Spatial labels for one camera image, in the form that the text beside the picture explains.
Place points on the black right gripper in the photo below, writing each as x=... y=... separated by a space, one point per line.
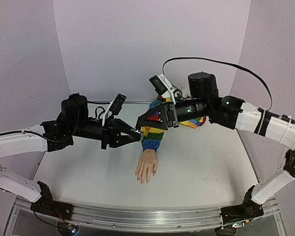
x=171 y=114

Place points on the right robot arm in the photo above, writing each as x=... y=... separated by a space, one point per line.
x=229 y=112

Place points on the mannequin hand with clear nails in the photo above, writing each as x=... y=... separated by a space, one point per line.
x=147 y=166

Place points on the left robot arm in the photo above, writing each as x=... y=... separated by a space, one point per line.
x=55 y=135

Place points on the rainbow striped jacket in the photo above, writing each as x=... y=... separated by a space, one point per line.
x=153 y=136

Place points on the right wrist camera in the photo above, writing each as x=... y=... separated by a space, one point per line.
x=166 y=91

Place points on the aluminium front rail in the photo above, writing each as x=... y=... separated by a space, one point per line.
x=156 y=221

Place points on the nail polish bottle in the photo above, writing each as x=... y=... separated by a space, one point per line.
x=140 y=136

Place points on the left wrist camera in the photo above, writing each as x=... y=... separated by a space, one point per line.
x=113 y=109

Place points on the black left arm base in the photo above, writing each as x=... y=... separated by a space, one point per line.
x=48 y=206

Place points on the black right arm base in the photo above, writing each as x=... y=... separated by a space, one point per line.
x=247 y=210

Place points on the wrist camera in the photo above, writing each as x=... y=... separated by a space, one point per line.
x=113 y=109
x=166 y=91

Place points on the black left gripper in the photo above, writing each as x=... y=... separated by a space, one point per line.
x=112 y=133

